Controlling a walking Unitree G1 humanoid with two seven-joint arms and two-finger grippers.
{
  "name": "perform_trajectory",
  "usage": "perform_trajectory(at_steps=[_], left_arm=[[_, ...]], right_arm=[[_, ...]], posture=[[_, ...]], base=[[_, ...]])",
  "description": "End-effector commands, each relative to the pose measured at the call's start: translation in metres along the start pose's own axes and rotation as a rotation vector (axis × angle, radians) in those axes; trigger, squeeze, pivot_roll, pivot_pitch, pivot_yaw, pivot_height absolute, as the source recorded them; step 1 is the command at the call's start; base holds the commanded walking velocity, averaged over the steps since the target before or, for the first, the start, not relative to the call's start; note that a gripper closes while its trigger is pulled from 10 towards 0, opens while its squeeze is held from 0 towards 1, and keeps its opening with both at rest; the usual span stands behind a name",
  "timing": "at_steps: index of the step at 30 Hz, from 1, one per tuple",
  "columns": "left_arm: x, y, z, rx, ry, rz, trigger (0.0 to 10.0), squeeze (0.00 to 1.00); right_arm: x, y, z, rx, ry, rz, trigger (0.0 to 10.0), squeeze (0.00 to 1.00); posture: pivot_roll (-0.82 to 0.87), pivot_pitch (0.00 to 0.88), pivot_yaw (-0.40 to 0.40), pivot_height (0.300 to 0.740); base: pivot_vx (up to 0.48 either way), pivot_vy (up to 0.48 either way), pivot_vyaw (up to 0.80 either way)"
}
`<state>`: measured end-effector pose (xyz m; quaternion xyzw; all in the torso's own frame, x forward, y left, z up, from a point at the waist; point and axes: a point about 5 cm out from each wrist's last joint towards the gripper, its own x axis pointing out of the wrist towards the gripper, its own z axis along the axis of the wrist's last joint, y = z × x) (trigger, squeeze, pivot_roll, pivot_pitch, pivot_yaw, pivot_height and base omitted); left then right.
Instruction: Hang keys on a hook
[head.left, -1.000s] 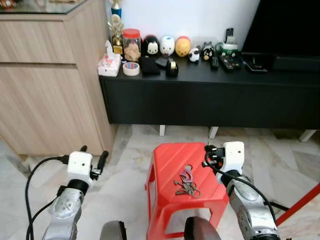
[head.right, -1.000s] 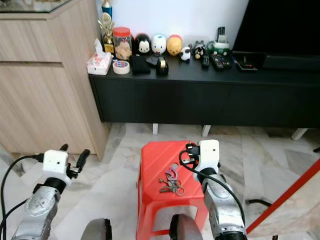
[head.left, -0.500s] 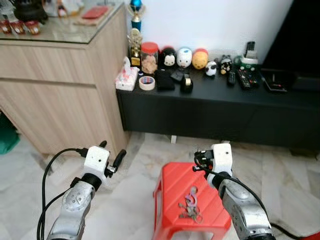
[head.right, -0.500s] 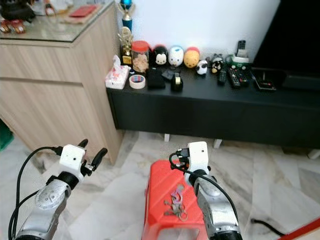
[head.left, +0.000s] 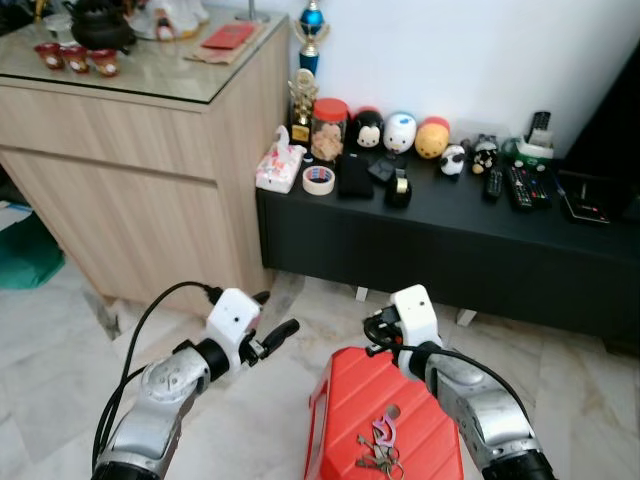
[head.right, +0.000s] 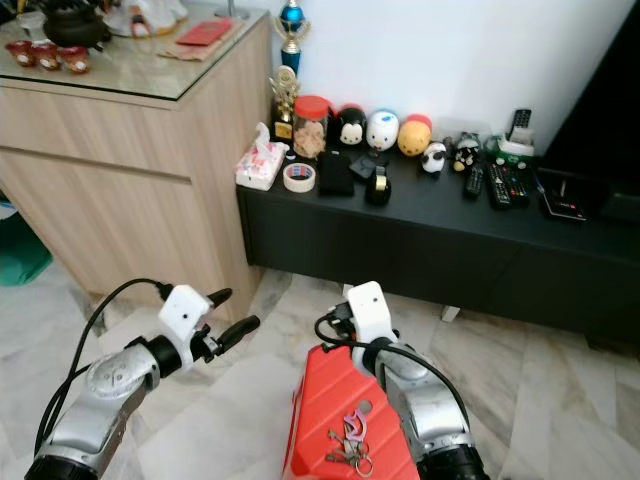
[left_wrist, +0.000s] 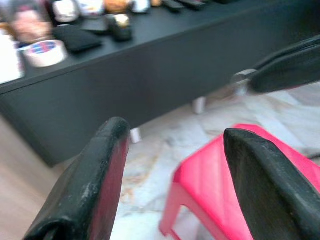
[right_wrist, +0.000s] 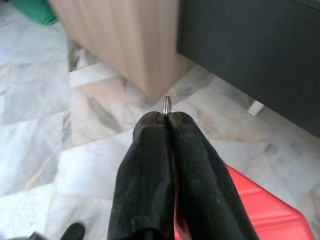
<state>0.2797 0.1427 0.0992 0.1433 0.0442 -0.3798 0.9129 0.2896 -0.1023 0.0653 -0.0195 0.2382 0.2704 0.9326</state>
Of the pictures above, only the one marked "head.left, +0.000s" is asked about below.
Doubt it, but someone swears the red plastic stool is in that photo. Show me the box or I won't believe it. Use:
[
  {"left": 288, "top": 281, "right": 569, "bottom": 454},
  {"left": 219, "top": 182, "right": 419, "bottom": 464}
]
[{"left": 305, "top": 345, "right": 466, "bottom": 480}]

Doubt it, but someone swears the white tape roll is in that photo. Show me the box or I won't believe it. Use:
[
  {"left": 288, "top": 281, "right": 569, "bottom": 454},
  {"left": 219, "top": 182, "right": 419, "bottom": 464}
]
[{"left": 302, "top": 165, "right": 337, "bottom": 196}]

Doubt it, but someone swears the floral tissue pack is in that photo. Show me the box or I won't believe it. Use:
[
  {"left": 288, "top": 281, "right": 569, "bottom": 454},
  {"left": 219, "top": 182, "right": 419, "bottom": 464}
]
[{"left": 255, "top": 126, "right": 307, "bottom": 193}]

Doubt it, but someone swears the key bunch with purple tag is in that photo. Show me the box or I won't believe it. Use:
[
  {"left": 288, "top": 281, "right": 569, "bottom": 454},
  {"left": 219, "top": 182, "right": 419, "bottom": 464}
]
[{"left": 357, "top": 405, "right": 406, "bottom": 479}]

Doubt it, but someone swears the black wallet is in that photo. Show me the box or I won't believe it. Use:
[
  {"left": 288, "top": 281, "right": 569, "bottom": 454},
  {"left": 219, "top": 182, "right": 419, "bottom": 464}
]
[{"left": 337, "top": 152, "right": 374, "bottom": 199}]

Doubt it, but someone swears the black tape dispenser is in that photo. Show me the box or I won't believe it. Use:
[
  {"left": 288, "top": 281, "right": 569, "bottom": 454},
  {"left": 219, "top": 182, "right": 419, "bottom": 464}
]
[{"left": 385, "top": 170, "right": 413, "bottom": 209}]

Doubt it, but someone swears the small black pouch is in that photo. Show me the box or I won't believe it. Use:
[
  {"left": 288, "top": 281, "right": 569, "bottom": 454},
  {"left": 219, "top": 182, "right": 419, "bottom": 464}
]
[{"left": 367, "top": 153, "right": 406, "bottom": 183}]

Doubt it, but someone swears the clear jar with red lid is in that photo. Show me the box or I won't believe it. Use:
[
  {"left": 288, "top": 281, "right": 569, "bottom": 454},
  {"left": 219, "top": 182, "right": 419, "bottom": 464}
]
[{"left": 310, "top": 97, "right": 350, "bottom": 163}]

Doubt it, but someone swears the black TV console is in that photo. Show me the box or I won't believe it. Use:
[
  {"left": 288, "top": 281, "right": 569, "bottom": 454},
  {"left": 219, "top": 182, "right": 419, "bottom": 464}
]
[{"left": 255, "top": 150, "right": 640, "bottom": 353}]

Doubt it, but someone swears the light wooden cabinet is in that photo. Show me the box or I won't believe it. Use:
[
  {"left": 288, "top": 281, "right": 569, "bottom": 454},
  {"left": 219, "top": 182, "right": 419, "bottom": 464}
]
[{"left": 0, "top": 10, "right": 291, "bottom": 316}]

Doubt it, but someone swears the black mouse plush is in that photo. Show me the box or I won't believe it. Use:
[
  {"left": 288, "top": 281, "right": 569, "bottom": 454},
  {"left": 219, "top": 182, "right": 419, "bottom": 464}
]
[{"left": 350, "top": 108, "right": 385, "bottom": 151}]

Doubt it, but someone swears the small gold trophy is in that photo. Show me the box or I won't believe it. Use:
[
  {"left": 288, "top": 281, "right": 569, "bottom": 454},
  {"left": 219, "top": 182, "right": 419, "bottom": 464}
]
[{"left": 288, "top": 68, "right": 319, "bottom": 143}]

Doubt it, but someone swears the white round plush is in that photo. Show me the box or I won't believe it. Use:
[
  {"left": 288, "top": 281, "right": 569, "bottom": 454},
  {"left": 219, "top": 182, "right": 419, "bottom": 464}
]
[{"left": 383, "top": 112, "right": 417, "bottom": 154}]

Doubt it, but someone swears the yellow round plush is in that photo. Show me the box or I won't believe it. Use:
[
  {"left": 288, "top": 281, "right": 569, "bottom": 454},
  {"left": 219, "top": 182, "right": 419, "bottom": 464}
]
[{"left": 415, "top": 117, "right": 451, "bottom": 160}]

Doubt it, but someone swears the small white panda figure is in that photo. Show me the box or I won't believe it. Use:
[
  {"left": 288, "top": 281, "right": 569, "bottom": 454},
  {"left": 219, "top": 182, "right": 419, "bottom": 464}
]
[{"left": 440, "top": 145, "right": 467, "bottom": 177}]

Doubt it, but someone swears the green plastic bin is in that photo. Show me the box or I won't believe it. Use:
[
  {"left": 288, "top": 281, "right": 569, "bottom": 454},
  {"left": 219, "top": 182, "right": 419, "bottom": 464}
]
[{"left": 0, "top": 205, "right": 66, "bottom": 291}]

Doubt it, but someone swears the slim black remote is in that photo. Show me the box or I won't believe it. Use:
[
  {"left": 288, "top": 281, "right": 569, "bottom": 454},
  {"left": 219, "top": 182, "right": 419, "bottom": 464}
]
[{"left": 484, "top": 168, "right": 504, "bottom": 201}]

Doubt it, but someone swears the red envelope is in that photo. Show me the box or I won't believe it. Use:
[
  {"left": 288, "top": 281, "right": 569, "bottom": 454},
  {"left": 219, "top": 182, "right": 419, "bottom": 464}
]
[{"left": 200, "top": 22, "right": 259, "bottom": 51}]

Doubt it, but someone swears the small black animal figure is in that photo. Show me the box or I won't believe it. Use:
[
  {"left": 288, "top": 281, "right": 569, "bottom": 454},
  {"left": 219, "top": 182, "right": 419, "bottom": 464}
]
[{"left": 470, "top": 133, "right": 499, "bottom": 174}]

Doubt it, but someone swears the small red cup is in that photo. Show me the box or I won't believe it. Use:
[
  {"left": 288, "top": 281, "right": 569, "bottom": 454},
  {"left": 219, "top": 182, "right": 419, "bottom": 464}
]
[
  {"left": 88, "top": 48, "right": 121, "bottom": 78},
  {"left": 62, "top": 45, "right": 91, "bottom": 73},
  {"left": 35, "top": 42, "right": 63, "bottom": 69}
]

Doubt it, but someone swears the blue and gold trophy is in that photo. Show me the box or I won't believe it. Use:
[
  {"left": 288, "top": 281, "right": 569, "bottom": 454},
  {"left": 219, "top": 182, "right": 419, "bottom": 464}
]
[{"left": 297, "top": 0, "right": 331, "bottom": 76}]

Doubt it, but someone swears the wide black remote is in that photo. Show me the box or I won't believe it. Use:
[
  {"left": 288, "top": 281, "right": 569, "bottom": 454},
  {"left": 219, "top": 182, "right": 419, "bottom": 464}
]
[{"left": 505, "top": 162, "right": 551, "bottom": 209}]

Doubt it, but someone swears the black set-top box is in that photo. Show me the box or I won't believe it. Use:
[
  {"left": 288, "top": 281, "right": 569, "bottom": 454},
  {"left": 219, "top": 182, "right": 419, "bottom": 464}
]
[{"left": 557, "top": 170, "right": 613, "bottom": 224}]

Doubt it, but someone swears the white figurine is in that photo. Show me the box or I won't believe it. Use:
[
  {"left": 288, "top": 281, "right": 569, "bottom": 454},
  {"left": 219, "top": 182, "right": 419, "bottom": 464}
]
[{"left": 150, "top": 0, "right": 211, "bottom": 41}]

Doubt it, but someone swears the black teapot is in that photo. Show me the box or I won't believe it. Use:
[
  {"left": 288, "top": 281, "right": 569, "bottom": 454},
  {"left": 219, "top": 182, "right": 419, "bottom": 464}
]
[{"left": 68, "top": 0, "right": 136, "bottom": 51}]

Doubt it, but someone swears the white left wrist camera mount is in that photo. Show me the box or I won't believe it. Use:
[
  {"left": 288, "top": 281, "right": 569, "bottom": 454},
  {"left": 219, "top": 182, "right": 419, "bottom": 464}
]
[{"left": 207, "top": 289, "right": 263, "bottom": 366}]

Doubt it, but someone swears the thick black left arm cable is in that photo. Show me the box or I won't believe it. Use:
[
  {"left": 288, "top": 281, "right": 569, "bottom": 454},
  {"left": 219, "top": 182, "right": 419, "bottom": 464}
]
[{"left": 92, "top": 282, "right": 223, "bottom": 473}]

